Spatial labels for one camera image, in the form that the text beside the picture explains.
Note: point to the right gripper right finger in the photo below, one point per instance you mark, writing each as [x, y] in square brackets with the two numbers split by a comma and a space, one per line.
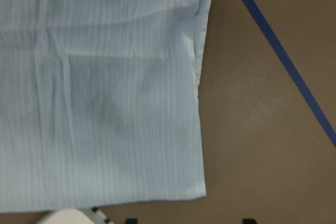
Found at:
[248, 221]

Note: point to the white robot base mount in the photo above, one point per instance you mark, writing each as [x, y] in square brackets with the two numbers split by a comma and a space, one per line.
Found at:
[73, 216]

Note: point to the light blue button-up shirt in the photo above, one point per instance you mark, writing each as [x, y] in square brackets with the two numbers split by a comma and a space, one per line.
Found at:
[99, 102]

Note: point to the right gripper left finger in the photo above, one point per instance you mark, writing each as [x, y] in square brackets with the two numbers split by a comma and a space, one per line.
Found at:
[131, 221]

